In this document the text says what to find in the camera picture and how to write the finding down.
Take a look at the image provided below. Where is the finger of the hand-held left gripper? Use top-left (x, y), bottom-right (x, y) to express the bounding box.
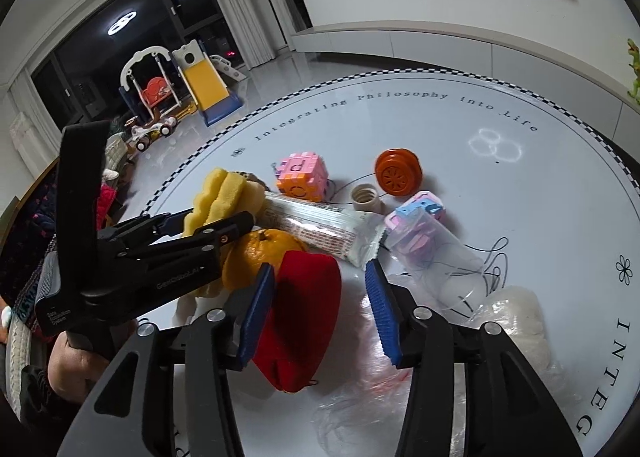
top-left (120, 211), bottom-right (256, 265)
top-left (107, 207), bottom-right (201, 244)

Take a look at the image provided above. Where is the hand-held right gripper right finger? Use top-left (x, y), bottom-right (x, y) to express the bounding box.
top-left (364, 259), bottom-right (583, 457)

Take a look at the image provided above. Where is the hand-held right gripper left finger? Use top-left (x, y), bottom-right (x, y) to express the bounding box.
top-left (60, 264), bottom-right (276, 457)

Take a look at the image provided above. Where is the yellow sponge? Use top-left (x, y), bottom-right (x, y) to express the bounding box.
top-left (182, 167), bottom-right (266, 238)

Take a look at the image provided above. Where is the red cloth pouch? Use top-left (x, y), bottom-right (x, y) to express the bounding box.
top-left (252, 251), bottom-right (343, 394)

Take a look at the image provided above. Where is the pink and blue plastic toy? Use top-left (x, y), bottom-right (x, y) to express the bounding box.
top-left (385, 191), bottom-right (446, 258)

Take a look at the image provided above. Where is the beige threaded bottle cap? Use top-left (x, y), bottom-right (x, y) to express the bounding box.
top-left (350, 183), bottom-right (385, 214)

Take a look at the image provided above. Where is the person's left hand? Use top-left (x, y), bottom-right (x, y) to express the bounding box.
top-left (47, 332), bottom-right (108, 388)

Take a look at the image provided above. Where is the orange mandarin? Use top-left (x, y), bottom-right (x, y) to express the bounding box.
top-left (220, 229), bottom-right (311, 290)

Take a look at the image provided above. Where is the sofa with red patterned blanket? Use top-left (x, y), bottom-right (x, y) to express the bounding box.
top-left (0, 172), bottom-right (121, 333)

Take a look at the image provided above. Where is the crumpled clear plastic bag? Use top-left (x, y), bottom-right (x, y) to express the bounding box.
top-left (312, 287), bottom-right (426, 457)

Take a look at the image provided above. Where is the wooden sofa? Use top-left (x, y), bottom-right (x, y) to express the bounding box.
top-left (0, 157), bottom-right (66, 238)

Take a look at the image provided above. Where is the white ride-on toy car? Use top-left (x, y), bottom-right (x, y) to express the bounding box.
top-left (127, 112), bottom-right (181, 152)

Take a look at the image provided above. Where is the pink orange cube toy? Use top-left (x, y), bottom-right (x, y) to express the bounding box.
top-left (272, 153), bottom-right (329, 202)

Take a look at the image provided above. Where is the clear snack bar wrapper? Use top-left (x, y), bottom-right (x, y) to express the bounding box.
top-left (260, 192), bottom-right (388, 270)

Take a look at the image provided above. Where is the white plastic bag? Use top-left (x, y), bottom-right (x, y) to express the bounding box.
top-left (470, 284), bottom-right (551, 373)

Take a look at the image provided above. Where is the toy swing with orange seat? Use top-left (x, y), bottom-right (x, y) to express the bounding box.
top-left (119, 44), bottom-right (183, 120)

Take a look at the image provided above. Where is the orange yo-yo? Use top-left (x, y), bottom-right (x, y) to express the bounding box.
top-left (375, 149), bottom-right (426, 198)

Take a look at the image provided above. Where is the yellow toy slide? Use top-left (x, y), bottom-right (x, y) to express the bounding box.
top-left (172, 39), bottom-right (248, 126)

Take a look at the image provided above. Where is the dark balcony window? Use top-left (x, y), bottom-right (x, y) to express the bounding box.
top-left (30, 0), bottom-right (241, 132)

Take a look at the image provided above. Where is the white low cabinet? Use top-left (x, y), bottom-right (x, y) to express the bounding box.
top-left (291, 22), bottom-right (640, 128)

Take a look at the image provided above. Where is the green dinosaur toy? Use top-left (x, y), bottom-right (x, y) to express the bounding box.
top-left (625, 38), bottom-right (640, 105)

